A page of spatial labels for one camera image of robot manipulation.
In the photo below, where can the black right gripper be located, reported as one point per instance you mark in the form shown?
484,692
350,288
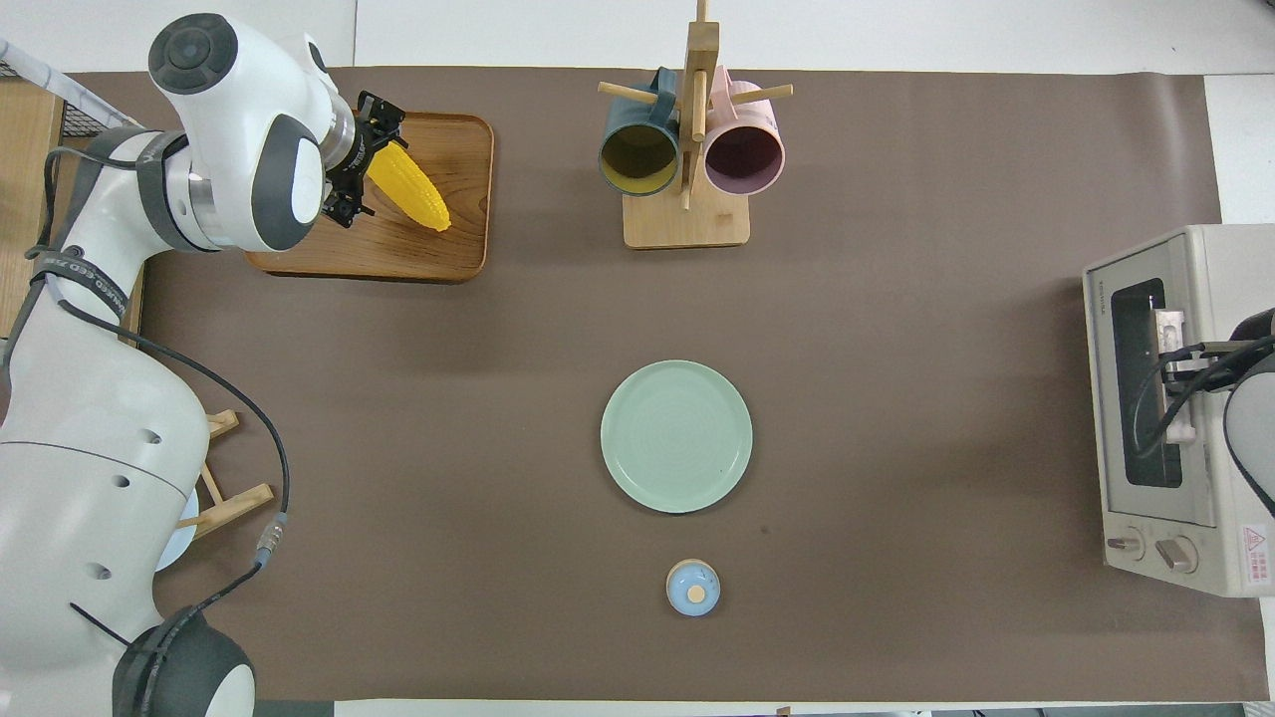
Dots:
1220,366

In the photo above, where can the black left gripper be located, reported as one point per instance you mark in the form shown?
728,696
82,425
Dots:
351,164

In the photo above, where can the yellow corn cob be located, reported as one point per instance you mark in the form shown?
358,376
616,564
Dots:
413,194

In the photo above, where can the beige toaster oven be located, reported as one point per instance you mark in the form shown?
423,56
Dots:
1101,398

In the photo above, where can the pale green plate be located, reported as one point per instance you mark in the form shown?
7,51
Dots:
677,438

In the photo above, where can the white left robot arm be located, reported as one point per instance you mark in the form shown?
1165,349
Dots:
229,119

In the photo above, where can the wooden serving tray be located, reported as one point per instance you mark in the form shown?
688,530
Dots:
448,249

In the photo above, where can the dark teal mug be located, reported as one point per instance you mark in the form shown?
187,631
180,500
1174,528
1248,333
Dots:
637,164

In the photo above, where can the brown table mat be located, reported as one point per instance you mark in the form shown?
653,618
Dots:
896,398

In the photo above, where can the white checkered cloth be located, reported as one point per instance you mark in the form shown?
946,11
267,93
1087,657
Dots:
60,82

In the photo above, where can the wooden mug rack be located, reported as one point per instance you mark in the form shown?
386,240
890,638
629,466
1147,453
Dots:
687,229

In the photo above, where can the wooden plate rack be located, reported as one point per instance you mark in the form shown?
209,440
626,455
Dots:
239,501

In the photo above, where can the pink mug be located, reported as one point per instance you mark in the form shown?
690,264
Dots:
745,159

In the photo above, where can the light blue plate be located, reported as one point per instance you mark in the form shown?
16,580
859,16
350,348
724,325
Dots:
179,538

